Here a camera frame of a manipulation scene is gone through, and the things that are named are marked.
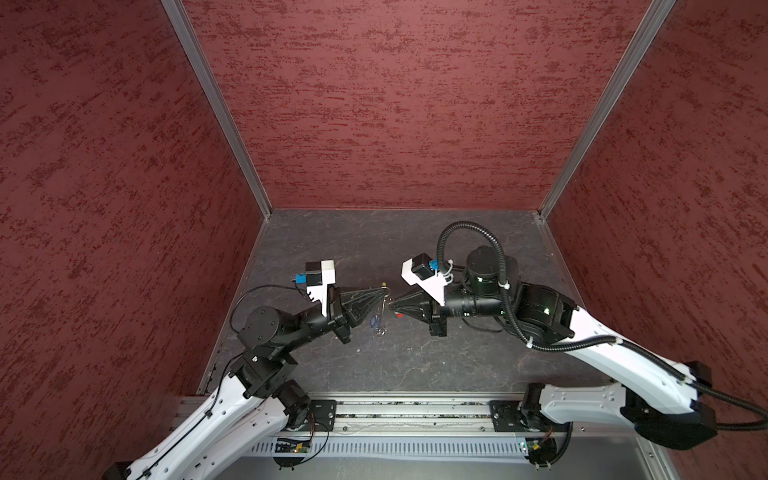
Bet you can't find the circuit board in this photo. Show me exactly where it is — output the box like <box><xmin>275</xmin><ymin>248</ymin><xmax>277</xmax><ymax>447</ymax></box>
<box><xmin>525</xmin><ymin>438</ymin><xmax>558</xmax><ymax>467</ymax></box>
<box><xmin>274</xmin><ymin>438</ymin><xmax>313</xmax><ymax>456</ymax></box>

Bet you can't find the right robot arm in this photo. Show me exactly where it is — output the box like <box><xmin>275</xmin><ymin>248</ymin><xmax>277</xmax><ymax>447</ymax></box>
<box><xmin>391</xmin><ymin>246</ymin><xmax>717</xmax><ymax>450</ymax></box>

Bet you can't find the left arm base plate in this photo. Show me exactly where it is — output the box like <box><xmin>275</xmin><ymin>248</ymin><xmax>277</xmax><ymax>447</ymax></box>
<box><xmin>295</xmin><ymin>399</ymin><xmax>338</xmax><ymax>432</ymax></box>

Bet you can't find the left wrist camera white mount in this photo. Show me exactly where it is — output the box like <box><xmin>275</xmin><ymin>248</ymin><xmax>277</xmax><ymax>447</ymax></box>
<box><xmin>294</xmin><ymin>260</ymin><xmax>336</xmax><ymax>317</ymax></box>

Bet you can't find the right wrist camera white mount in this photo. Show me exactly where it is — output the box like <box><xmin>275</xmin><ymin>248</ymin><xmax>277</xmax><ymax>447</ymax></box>
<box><xmin>401</xmin><ymin>253</ymin><xmax>453</xmax><ymax>306</ymax></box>

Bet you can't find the white slotted cable duct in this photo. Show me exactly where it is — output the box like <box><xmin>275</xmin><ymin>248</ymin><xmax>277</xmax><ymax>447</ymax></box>
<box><xmin>245</xmin><ymin>436</ymin><xmax>528</xmax><ymax>463</ymax></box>

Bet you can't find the left aluminium corner post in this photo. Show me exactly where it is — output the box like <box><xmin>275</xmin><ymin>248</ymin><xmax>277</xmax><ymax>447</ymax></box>
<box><xmin>161</xmin><ymin>0</ymin><xmax>273</xmax><ymax>221</ymax></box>

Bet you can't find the left circuit board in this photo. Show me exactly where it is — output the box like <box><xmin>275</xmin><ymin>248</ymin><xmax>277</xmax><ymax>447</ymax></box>
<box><xmin>274</xmin><ymin>438</ymin><xmax>313</xmax><ymax>456</ymax></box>

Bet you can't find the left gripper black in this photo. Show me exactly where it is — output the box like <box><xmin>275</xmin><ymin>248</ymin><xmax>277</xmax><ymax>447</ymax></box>
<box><xmin>280</xmin><ymin>283</ymin><xmax>385</xmax><ymax>351</ymax></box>

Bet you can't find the black corrugated cable conduit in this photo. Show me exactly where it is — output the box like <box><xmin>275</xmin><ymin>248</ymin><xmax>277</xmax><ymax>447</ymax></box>
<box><xmin>435</xmin><ymin>220</ymin><xmax>768</xmax><ymax>433</ymax></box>

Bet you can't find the aluminium mounting rail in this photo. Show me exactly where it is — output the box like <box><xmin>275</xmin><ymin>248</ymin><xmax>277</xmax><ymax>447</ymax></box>
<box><xmin>173</xmin><ymin>393</ymin><xmax>625</xmax><ymax>438</ymax></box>

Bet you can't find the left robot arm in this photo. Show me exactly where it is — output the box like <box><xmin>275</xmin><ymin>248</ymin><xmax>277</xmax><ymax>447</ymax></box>
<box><xmin>103</xmin><ymin>286</ymin><xmax>389</xmax><ymax>479</ymax></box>

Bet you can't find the right aluminium corner post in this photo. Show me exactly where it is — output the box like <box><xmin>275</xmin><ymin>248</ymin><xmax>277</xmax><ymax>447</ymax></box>
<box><xmin>538</xmin><ymin>0</ymin><xmax>676</xmax><ymax>224</ymax></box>

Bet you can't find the aluminium corner post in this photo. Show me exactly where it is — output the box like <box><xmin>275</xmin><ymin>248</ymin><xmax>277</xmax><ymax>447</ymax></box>
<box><xmin>538</xmin><ymin>0</ymin><xmax>676</xmax><ymax>224</ymax></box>
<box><xmin>161</xmin><ymin>0</ymin><xmax>273</xmax><ymax>221</ymax></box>

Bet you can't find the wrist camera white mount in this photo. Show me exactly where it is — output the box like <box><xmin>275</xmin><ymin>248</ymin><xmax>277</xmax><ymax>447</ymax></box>
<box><xmin>401</xmin><ymin>253</ymin><xmax>453</xmax><ymax>306</ymax></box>
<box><xmin>294</xmin><ymin>260</ymin><xmax>336</xmax><ymax>317</ymax></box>

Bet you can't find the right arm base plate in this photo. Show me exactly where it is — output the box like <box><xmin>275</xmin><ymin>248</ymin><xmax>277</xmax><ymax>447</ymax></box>
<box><xmin>488</xmin><ymin>400</ymin><xmax>539</xmax><ymax>433</ymax></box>

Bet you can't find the right circuit board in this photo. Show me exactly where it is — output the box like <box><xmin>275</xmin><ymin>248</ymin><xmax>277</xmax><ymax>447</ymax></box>
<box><xmin>525</xmin><ymin>438</ymin><xmax>558</xmax><ymax>467</ymax></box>

